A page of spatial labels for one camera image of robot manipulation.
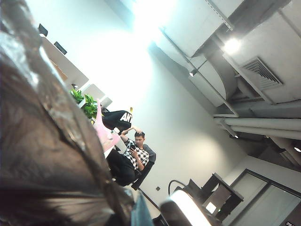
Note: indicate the green potted plant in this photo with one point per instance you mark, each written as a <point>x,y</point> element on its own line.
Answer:
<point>77,96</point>
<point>90,107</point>

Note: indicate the person in plaid shirt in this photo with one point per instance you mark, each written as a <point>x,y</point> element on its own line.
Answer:
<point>136,157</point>

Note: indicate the round ceiling downlight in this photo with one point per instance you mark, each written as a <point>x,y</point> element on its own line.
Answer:
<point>232,45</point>

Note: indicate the white black camera unit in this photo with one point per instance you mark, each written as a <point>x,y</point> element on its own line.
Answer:
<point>185,204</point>

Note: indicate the black ceiling spotlight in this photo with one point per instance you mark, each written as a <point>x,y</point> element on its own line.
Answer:
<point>192,73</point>

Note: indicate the frosted glass door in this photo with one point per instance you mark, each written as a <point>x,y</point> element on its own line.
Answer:
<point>270,202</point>

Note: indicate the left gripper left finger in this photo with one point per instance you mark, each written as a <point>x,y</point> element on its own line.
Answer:
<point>129,196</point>

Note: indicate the black box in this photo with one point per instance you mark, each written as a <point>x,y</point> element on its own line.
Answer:
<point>60,47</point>
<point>43,29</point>

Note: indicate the white ceiling air vent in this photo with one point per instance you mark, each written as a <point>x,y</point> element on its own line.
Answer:
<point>261,73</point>

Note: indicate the black garbage bag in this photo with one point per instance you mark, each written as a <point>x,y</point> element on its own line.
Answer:
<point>47,153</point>

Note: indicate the white ventilation duct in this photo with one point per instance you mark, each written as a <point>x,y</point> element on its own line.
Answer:
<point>188,28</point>

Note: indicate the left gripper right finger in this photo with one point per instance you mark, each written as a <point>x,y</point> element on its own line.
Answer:
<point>141,212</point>

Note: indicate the dark wall socket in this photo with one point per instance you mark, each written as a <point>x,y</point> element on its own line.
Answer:
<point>158,188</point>

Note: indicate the pink plastic bag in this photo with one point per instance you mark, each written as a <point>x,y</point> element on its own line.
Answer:
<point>105,139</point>

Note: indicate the white wall shelf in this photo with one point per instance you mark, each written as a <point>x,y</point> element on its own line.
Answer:
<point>70,70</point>

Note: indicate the grey ceiling pipe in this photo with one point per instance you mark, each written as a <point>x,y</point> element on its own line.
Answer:
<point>270,134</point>
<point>270,123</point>

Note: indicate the brown cardboard box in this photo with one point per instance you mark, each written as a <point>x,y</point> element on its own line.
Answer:
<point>58,71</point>

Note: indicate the grey office chair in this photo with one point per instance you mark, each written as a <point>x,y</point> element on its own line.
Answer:
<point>150,153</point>

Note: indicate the black bag white letters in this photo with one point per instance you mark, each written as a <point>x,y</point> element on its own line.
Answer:
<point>113,120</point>

